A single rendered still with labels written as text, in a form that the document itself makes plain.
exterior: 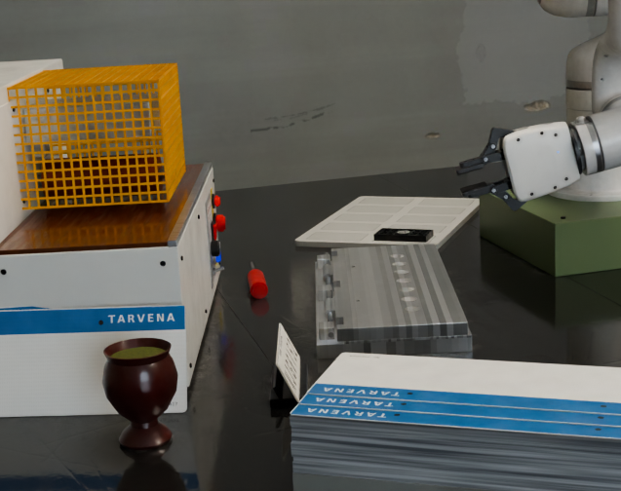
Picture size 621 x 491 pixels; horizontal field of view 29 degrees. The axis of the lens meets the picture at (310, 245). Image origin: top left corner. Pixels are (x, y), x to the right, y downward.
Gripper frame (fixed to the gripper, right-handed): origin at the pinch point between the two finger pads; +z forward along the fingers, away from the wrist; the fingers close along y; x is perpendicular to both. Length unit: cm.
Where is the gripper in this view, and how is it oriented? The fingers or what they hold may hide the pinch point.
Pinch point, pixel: (472, 177)
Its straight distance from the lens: 181.4
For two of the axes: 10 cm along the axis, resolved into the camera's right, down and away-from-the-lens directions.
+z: -9.6, 2.7, 0.7
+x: 0.0, -2.4, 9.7
